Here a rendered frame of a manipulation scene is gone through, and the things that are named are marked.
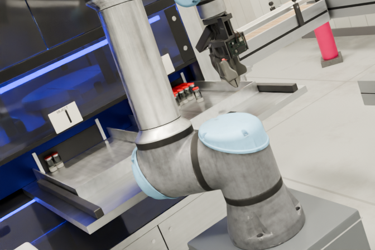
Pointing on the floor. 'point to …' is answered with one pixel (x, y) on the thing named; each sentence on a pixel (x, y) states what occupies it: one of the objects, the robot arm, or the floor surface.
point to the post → (192, 34)
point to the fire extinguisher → (327, 46)
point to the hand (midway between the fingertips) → (234, 82)
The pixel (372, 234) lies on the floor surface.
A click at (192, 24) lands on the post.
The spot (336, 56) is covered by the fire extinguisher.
